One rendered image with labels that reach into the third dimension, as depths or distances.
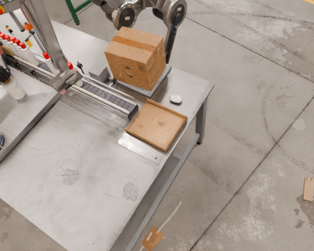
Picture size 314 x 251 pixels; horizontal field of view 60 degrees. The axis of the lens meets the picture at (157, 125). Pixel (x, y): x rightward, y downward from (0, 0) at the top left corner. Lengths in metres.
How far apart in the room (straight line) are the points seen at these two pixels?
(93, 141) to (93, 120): 0.16
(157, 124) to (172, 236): 1.00
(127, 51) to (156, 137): 0.56
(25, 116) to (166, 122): 0.93
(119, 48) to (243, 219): 1.60
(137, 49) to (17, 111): 0.91
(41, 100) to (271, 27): 2.70
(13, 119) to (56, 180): 0.55
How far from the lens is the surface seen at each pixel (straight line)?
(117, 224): 1.53
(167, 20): 2.23
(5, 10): 2.05
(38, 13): 1.43
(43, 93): 2.04
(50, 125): 1.92
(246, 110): 2.79
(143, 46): 1.73
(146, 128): 1.70
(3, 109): 2.12
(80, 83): 1.93
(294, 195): 2.53
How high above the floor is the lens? 2.29
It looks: 59 degrees down
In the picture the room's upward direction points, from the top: 12 degrees counter-clockwise
